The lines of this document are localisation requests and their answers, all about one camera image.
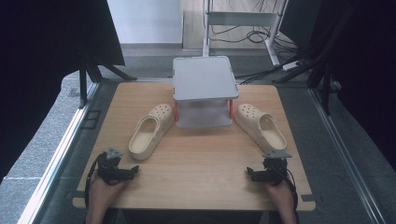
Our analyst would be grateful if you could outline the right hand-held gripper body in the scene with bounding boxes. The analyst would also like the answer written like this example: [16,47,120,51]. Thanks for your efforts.
[261,150,293,186]

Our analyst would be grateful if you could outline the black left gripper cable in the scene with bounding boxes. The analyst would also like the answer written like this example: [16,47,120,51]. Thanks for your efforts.
[84,151,108,210]

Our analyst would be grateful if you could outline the white metal stand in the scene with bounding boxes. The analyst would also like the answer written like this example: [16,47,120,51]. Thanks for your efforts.
[201,0,290,67]

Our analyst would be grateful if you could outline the person's right hand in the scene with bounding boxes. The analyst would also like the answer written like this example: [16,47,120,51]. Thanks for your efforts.
[264,179,297,217]

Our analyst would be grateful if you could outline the white power strip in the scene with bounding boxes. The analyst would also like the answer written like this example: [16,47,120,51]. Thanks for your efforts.
[281,60,303,72]

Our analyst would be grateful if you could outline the cream clog shoe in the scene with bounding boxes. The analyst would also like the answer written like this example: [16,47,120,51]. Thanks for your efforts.
[233,103,289,154]
[128,103,176,161]

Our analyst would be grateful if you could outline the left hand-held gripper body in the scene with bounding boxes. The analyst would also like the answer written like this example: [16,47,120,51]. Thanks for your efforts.
[95,147,131,187]

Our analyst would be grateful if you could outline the black floor socket frame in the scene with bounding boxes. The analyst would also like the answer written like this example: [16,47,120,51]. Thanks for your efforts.
[80,109,102,131]

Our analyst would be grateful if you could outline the grey two-tier shoe rack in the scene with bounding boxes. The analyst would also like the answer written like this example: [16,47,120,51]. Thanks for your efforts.
[171,55,240,130]

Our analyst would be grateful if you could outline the aluminium floor rail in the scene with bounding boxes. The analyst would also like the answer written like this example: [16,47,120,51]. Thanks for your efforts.
[306,87,389,224]
[17,81,101,224]

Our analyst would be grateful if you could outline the black tripod stand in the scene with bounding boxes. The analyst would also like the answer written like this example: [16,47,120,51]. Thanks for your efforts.
[272,55,342,116]
[78,50,138,110]

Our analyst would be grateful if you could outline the black curtain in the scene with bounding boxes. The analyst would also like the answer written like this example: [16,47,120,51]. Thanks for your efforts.
[278,0,396,172]
[0,0,126,185]

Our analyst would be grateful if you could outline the black floor cables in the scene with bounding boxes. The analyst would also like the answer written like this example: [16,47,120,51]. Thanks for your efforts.
[208,0,316,86]

